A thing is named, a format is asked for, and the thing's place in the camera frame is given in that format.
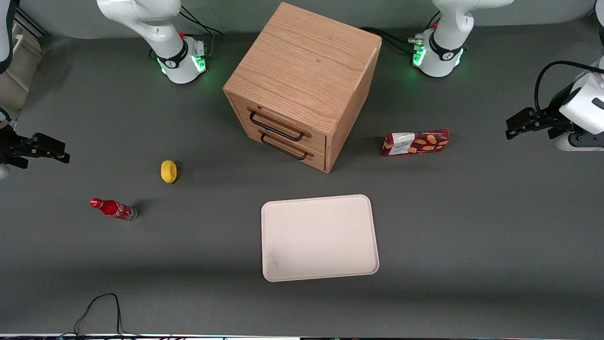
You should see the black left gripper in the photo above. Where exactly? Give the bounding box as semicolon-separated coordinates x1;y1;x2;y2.
505;84;580;141

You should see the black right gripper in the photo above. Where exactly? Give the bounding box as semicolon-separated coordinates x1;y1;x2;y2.
0;126;71;170

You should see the red tartan cookie box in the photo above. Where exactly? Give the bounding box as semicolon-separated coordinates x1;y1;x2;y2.
381;129;450;157

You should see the cream rectangular tray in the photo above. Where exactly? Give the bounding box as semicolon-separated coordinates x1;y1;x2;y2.
261;194;380;282

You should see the red cola bottle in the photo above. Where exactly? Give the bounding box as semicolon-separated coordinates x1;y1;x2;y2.
90;197;138;221

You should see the yellow lemon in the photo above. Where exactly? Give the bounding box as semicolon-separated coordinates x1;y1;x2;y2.
160;160;178;184

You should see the wooden drawer cabinet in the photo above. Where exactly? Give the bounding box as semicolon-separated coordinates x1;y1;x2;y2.
223;1;383;174

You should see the aluminium frame rail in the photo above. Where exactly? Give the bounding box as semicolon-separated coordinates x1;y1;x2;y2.
14;8;50;38

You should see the thin black looped cable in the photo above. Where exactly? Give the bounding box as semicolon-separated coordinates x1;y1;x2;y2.
59;293;142;339

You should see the black left arm base cable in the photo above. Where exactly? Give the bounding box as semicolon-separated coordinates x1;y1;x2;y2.
360;26;423;55

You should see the black arm base cable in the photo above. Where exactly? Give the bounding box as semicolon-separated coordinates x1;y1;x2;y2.
360;26;423;55
179;5;223;60

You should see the black right arm base cable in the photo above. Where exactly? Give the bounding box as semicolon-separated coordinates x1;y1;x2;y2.
179;5;223;60

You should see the wooden drawer with short handle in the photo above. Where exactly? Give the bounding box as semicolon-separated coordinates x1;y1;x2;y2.
257;127;327;171

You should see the long black drawer handle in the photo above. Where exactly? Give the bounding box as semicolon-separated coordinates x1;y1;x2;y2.
248;110;305;142

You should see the wooden drawer with long handle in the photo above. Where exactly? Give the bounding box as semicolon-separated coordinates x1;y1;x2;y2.
228;93;327;153

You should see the short black drawer handle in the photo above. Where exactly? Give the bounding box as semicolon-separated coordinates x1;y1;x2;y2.
260;133;310;161

